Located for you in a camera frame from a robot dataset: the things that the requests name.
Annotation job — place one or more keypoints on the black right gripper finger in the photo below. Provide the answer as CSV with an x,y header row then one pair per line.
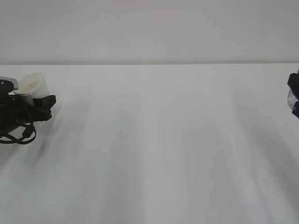
x,y
294,93

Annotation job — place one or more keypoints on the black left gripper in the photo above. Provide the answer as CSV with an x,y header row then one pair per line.
x,y
13,113

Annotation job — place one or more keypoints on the clear water bottle green label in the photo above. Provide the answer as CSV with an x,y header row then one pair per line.
x,y
292,100

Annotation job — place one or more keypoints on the white paper cup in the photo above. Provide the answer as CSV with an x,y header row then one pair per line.
x,y
31,86

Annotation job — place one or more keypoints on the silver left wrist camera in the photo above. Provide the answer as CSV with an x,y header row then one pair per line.
x,y
7,85

